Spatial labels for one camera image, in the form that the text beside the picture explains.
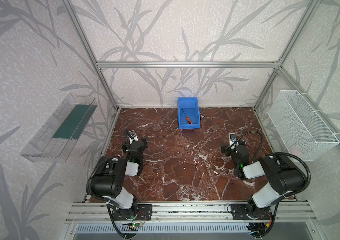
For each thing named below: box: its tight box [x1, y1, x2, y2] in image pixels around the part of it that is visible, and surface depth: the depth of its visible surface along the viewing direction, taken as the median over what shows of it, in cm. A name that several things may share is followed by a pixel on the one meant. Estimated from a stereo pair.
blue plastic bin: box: [177, 97, 201, 129], surface depth 119 cm
